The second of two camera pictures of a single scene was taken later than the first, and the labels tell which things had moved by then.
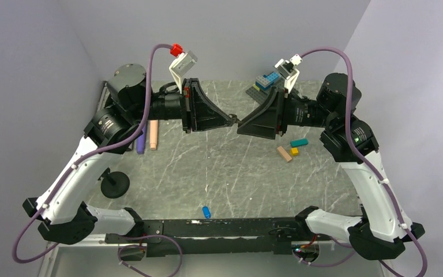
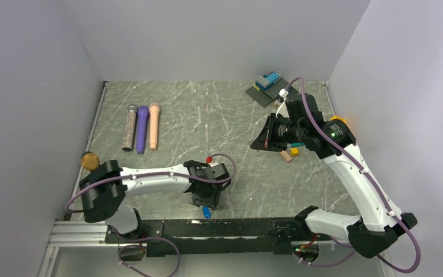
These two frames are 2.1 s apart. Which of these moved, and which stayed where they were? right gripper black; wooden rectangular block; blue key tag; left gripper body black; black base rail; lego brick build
Moved: right gripper black; left gripper body black
Stayed: black base rail; lego brick build; wooden rectangular block; blue key tag
